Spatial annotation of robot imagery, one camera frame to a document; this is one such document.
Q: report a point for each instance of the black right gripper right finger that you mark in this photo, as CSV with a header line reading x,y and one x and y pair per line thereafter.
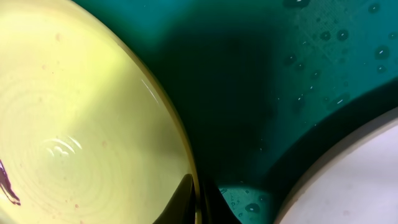
x,y
214,209

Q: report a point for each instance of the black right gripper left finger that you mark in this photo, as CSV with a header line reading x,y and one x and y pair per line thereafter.
x,y
181,207

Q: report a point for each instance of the yellow-green plate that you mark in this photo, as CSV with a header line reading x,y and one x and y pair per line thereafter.
x,y
87,134

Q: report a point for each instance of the white plate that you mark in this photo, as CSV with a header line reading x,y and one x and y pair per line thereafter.
x,y
354,182

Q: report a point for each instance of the blue plastic tray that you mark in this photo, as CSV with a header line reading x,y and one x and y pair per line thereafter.
x,y
263,87

